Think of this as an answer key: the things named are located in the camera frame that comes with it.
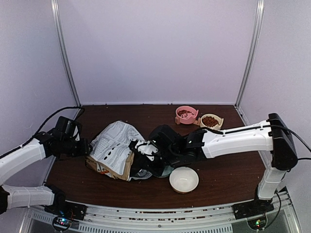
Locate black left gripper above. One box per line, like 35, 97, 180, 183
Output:
61, 137, 92, 157

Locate dog food bag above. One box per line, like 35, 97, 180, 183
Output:
86, 121, 152, 181

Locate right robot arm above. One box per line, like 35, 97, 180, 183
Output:
129, 113, 298, 215

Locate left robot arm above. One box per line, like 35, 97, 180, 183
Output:
0, 116, 92, 216

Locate pink pet bowl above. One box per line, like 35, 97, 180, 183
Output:
175, 105, 199, 125

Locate cream pet bowl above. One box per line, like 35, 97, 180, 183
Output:
200, 114, 224, 130

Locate teal ceramic bowl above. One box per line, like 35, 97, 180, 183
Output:
153, 166, 174, 178

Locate white ceramic bowl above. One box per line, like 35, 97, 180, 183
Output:
169, 167, 199, 194

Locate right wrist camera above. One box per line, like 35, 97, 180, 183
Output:
129, 140, 159, 162

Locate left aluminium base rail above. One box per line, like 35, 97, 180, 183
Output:
43, 157, 56, 183

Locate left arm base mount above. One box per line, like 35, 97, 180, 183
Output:
44, 185, 87, 233

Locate front aluminium frame rail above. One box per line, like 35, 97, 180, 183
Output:
24, 186, 299, 233

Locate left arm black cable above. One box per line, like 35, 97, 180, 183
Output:
0, 106, 86, 158

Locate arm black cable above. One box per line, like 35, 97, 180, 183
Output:
268, 121, 311, 161
0, 106, 86, 158

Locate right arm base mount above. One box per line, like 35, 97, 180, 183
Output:
232, 195, 274, 232

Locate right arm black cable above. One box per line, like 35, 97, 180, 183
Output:
268, 121, 311, 161

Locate left aluminium corner post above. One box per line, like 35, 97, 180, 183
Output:
51, 0, 81, 106

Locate aluminium corner post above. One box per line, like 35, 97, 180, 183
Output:
235, 0, 264, 108
51, 0, 81, 106

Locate right aluminium corner post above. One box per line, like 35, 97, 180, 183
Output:
235, 0, 264, 108

